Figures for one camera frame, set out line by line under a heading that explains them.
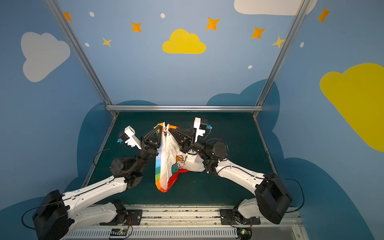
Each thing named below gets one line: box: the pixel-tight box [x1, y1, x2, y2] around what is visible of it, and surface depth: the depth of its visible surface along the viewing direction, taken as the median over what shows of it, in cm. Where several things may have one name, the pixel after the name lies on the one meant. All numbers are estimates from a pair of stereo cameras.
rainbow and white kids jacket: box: [155, 122, 205, 193], surface depth 62 cm
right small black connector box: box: [237, 227, 253, 240], surface depth 73 cm
